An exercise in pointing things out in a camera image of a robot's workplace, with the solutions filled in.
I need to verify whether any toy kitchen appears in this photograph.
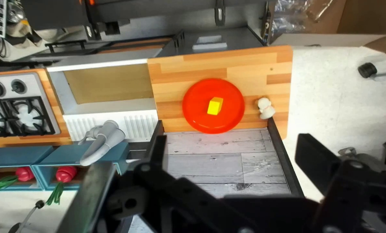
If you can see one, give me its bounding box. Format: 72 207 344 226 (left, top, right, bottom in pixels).
0 28 305 198

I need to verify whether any red toy radish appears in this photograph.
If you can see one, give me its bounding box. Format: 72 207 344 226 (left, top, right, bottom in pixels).
46 166 78 206
0 167 35 191

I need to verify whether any utensil with black knob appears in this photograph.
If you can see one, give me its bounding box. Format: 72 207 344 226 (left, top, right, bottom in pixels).
8 200 45 233

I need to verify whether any cardboard box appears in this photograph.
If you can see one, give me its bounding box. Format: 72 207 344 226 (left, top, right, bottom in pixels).
267 0 386 55

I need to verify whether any grey toy tap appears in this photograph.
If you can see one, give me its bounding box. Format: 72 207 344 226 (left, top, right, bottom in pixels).
78 120 126 166

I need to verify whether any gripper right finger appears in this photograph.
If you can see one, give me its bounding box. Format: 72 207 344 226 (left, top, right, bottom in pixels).
295 133 386 233

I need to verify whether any clear plastic bag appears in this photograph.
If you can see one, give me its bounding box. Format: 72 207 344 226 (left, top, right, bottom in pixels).
270 0 335 35

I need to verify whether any red plate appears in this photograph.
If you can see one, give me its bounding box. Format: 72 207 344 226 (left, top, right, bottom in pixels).
182 78 245 134

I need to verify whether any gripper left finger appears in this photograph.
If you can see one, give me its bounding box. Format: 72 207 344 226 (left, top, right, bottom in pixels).
96 120 245 233

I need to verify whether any yellow block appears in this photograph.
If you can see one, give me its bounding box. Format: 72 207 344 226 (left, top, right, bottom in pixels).
207 97 224 116

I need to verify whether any white toy sink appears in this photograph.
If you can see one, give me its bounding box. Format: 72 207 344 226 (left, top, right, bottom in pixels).
47 59 160 142

